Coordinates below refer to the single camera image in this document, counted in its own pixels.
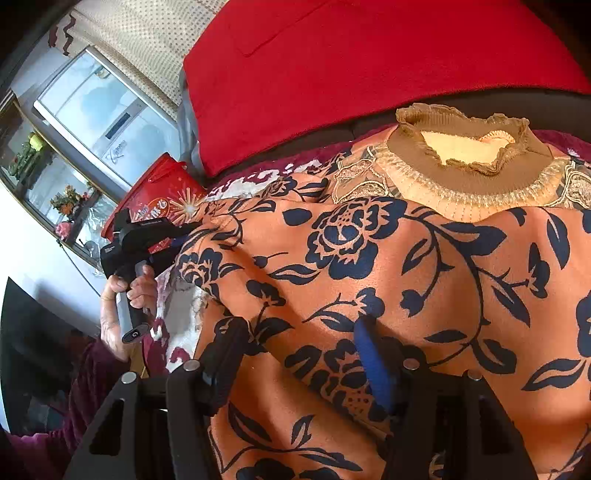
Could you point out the grey cloth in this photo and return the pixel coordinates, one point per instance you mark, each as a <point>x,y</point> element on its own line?
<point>189,124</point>

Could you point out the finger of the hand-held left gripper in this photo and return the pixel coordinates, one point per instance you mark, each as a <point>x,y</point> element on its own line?
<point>187,227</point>
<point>165,261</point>

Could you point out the dark brown sofa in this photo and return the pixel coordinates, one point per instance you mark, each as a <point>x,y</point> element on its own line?
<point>323,136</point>

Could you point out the pink ornament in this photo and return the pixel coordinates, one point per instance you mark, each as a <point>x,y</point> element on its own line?
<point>64,230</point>

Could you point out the silver refrigerator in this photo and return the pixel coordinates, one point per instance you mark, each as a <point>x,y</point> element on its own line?
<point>101,120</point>

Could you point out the orange floral blouse brown collar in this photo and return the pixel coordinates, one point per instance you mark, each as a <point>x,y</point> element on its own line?
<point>415,277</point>

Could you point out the orange artificial flowers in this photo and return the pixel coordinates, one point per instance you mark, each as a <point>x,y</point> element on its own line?
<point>68,201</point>

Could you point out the red cushion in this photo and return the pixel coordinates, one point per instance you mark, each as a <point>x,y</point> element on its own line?
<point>369,69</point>

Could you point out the cream dotted curtain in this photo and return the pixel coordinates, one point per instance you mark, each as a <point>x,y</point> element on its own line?
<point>152,41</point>

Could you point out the red gift box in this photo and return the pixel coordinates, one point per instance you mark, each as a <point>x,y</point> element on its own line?
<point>157,194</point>

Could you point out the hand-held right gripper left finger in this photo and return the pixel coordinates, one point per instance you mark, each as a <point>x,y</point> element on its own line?
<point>222,357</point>

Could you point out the person's left hand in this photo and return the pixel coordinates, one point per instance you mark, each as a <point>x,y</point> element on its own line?
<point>138,290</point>

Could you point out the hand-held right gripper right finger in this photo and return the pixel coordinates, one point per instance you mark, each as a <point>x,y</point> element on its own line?
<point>375,369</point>

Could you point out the maroon white printed blanket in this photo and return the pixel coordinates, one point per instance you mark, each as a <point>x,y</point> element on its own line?
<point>184,323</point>

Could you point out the person's left forearm maroon sleeve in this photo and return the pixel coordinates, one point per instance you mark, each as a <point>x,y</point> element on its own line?
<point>87,387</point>

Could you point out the black television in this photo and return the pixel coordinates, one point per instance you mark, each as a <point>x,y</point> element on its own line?
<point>32,350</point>

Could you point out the glass display cabinet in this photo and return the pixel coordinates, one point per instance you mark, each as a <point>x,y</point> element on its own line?
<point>46,184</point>

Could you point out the green yellow plant ornament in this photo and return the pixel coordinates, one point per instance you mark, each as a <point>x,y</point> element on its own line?
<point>30,150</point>

